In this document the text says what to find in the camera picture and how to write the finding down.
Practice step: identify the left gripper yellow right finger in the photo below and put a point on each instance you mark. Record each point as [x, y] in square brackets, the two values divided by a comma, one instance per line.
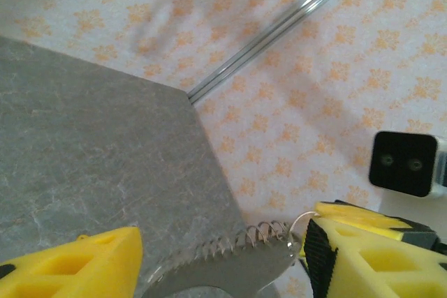
[377, 273]

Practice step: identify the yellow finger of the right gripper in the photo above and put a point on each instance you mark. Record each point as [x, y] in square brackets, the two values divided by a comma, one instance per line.
[366, 219]

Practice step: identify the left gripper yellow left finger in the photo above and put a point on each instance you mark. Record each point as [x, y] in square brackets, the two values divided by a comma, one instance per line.
[70, 270]

